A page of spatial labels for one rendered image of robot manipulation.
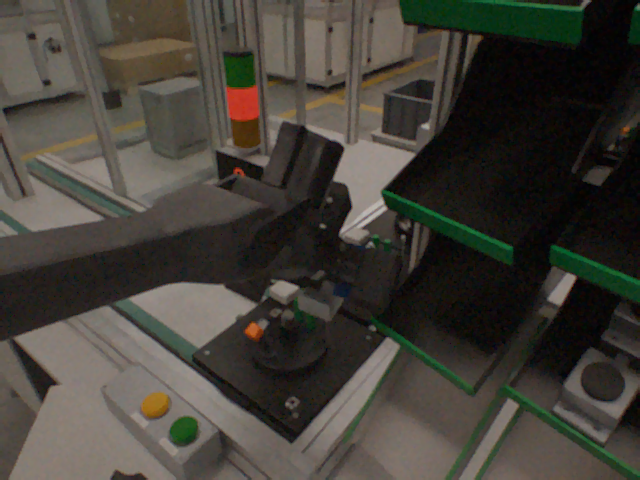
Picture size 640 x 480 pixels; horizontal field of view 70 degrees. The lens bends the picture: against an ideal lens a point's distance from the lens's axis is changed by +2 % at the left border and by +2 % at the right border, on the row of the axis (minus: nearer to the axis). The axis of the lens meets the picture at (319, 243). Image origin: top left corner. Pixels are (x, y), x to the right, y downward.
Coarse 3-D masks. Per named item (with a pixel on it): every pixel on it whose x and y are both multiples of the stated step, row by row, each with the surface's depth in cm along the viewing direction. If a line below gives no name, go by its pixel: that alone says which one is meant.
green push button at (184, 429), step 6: (180, 420) 67; (186, 420) 67; (192, 420) 67; (174, 426) 66; (180, 426) 66; (186, 426) 66; (192, 426) 66; (198, 426) 66; (174, 432) 65; (180, 432) 65; (186, 432) 65; (192, 432) 65; (198, 432) 66; (174, 438) 65; (180, 438) 65; (186, 438) 65; (192, 438) 65
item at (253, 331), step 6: (252, 324) 69; (258, 324) 71; (264, 324) 70; (246, 330) 69; (252, 330) 68; (258, 330) 68; (252, 336) 68; (258, 336) 69; (258, 342) 70; (264, 342) 71; (264, 348) 72; (270, 348) 73
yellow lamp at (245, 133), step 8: (232, 120) 77; (240, 120) 76; (248, 120) 76; (256, 120) 77; (232, 128) 78; (240, 128) 77; (248, 128) 77; (256, 128) 78; (232, 136) 79; (240, 136) 77; (248, 136) 77; (256, 136) 78; (240, 144) 78; (248, 144) 78; (256, 144) 79
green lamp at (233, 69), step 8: (224, 56) 71; (240, 56) 71; (248, 56) 71; (224, 64) 72; (232, 64) 71; (240, 64) 71; (248, 64) 71; (232, 72) 72; (240, 72) 72; (248, 72) 72; (232, 80) 72; (240, 80) 72; (248, 80) 73; (232, 88) 73; (240, 88) 73
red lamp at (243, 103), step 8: (248, 88) 74; (256, 88) 75; (232, 96) 74; (240, 96) 74; (248, 96) 74; (256, 96) 76; (232, 104) 75; (240, 104) 74; (248, 104) 75; (256, 104) 76; (232, 112) 76; (240, 112) 75; (248, 112) 75; (256, 112) 77
